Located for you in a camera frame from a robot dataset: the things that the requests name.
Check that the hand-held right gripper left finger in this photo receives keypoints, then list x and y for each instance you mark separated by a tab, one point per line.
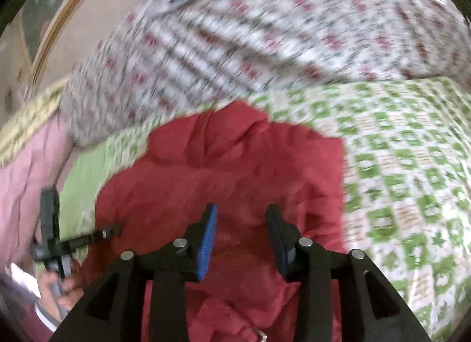
206	242

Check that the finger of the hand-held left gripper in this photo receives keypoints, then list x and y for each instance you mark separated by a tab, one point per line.
92	237
49	216

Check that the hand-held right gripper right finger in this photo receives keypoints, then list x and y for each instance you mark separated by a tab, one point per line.
280	246

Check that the red quilted blanket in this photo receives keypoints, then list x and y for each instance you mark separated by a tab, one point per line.
235	165

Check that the person's left hand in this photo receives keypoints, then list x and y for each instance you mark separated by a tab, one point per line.
49	285

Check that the pink blanket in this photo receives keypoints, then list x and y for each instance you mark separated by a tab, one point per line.
22	183

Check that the yellow floral blanket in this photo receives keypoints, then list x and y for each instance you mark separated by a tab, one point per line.
25	121

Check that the green checked bed sheet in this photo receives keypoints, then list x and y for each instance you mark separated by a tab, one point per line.
397	165

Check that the floral quilt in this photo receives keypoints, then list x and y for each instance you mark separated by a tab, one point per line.
228	47

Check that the wood-framed picture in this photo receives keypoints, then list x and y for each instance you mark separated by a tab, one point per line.
49	5

